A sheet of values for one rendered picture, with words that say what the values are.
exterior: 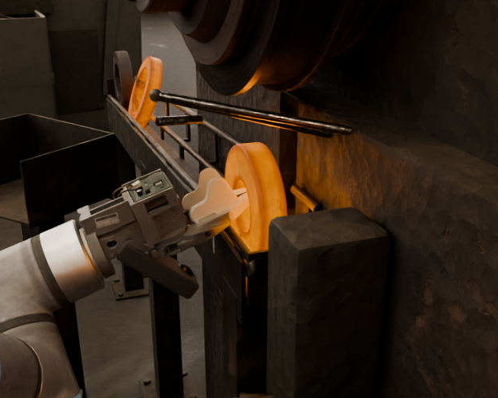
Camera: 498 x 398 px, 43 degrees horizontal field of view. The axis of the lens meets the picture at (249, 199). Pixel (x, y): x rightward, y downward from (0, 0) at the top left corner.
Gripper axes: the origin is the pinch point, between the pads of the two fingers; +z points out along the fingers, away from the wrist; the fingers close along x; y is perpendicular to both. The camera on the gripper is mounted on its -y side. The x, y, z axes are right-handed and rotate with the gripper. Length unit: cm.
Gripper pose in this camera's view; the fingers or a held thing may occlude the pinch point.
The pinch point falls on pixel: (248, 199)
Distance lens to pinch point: 79.2
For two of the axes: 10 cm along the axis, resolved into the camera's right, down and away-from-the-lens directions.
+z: 9.0, -4.0, 1.7
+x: -3.3, -3.5, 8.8
